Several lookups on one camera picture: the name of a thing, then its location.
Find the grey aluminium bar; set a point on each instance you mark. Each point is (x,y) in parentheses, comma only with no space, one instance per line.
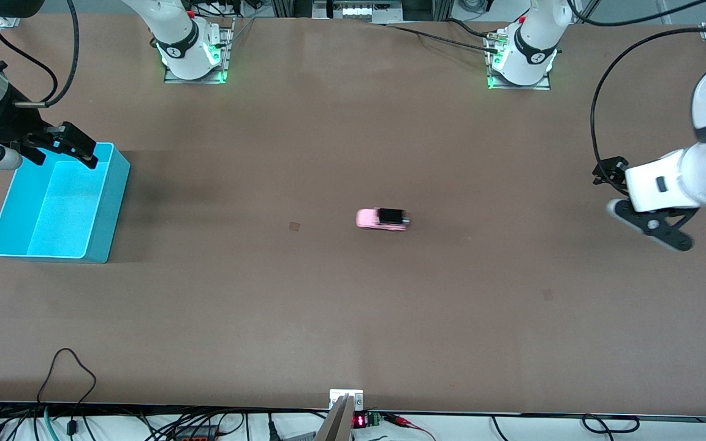
(336,425)

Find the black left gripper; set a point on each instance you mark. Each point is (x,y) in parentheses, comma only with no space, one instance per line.
(613,171)

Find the cyan plastic bin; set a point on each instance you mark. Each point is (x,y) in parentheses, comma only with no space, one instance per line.
(65,208)

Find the lit equipment box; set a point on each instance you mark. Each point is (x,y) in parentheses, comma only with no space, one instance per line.
(359,10)

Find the red digit display module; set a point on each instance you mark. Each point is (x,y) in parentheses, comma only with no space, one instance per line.
(360,421)

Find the black power strip orange switches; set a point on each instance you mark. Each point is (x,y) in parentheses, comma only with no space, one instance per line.
(197,433)

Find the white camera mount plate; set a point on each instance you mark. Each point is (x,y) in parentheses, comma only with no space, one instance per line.
(336,395)

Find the pink jeep toy black roof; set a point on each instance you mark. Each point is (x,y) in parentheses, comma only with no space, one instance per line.
(368,218)

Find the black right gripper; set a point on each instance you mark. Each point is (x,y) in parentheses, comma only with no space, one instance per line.
(11,124)

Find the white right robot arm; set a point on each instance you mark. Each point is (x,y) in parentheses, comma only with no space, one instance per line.
(175,24)

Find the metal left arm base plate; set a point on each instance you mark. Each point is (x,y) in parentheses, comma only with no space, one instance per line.
(543,84)

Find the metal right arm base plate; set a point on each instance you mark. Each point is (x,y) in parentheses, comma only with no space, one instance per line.
(221,64)

